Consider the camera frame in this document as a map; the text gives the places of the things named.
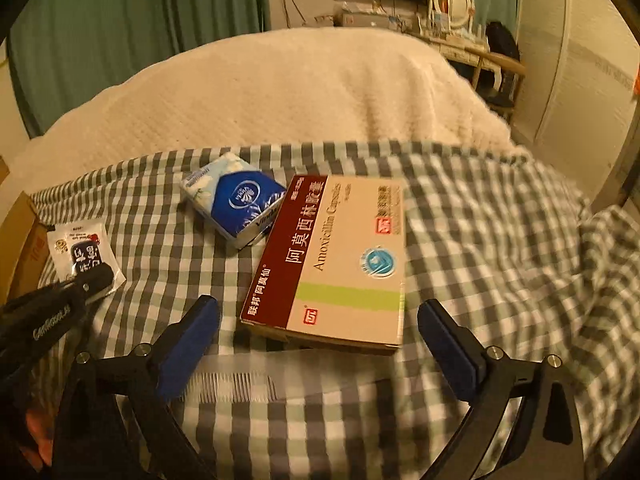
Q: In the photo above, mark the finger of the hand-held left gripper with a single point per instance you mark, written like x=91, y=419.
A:
x=97, y=280

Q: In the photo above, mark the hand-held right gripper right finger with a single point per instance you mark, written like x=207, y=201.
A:
x=445, y=350

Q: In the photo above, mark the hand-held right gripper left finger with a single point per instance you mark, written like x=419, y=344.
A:
x=190, y=345

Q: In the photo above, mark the small white printed sachet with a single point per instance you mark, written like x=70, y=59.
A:
x=70, y=240

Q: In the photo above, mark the dark red medicine box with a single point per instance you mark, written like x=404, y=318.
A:
x=340, y=270

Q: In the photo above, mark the clear plastic comb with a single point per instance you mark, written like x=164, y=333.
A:
x=235, y=377

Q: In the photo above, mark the grey checked blanket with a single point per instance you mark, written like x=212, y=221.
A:
x=500, y=285

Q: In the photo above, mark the brown cardboard box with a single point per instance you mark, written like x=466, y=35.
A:
x=20, y=240

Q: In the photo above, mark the blue tissue pack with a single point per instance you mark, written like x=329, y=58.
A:
x=235, y=200

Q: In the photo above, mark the green curtain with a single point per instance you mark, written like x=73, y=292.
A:
x=125, y=20

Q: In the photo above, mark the cream quilted blanket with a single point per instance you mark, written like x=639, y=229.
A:
x=300, y=90

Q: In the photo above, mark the wooden chair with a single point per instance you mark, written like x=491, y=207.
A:
x=500, y=62

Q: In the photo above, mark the white dressing table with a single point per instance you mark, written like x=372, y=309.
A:
x=460, y=52

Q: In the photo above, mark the black backpack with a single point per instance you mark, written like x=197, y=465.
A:
x=502, y=40

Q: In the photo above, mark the white louvered wardrobe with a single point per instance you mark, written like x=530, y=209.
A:
x=575, y=60

